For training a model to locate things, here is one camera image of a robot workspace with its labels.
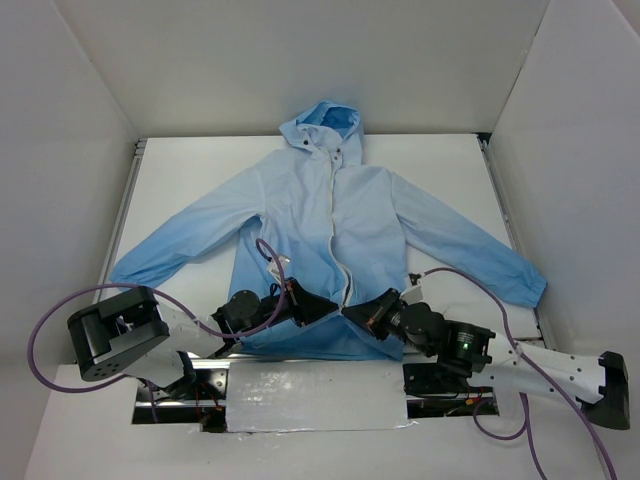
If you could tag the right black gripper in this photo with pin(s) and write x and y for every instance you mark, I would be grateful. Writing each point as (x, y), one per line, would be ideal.
(378, 314)

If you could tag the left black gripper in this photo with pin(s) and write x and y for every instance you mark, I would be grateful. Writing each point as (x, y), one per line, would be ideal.
(296, 302)

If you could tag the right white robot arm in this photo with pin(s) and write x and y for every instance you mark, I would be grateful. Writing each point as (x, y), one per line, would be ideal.
(598, 385)

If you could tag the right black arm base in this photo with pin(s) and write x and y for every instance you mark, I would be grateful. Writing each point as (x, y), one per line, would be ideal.
(433, 393)

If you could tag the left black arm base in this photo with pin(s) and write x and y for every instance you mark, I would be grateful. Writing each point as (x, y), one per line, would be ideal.
(198, 399)

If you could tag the silver foil-covered panel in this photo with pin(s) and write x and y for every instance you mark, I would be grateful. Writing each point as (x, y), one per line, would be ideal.
(309, 396)

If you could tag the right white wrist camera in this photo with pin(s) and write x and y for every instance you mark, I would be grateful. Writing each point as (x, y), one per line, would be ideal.
(413, 293)

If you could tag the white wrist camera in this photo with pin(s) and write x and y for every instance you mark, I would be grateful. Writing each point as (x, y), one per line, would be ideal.
(413, 293)
(277, 267)

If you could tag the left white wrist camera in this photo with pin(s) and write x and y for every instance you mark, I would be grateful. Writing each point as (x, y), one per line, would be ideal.
(277, 267)

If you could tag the front aluminium table rail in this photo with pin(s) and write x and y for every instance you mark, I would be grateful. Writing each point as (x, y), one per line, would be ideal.
(407, 357)

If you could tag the aluminium table rail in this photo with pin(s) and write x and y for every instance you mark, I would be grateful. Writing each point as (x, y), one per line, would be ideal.
(407, 357)
(122, 211)
(483, 138)

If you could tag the right aluminium table rail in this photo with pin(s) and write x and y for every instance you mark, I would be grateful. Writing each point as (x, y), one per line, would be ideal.
(483, 138)

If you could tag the left aluminium table rail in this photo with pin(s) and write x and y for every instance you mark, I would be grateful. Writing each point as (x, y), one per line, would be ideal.
(122, 211)

